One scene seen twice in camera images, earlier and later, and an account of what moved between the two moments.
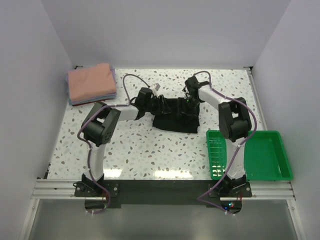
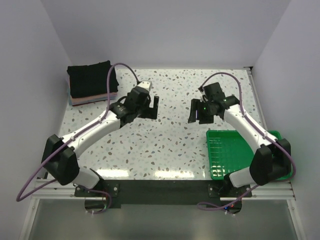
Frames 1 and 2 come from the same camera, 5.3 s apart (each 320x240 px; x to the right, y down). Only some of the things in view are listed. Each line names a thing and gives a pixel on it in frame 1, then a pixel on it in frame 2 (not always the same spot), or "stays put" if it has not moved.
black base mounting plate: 109,193 stays put
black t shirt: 177,114 -> 87,80
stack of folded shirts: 95,83 stays put
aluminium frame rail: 267,190 stays put
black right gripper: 181,102 -> 194,104
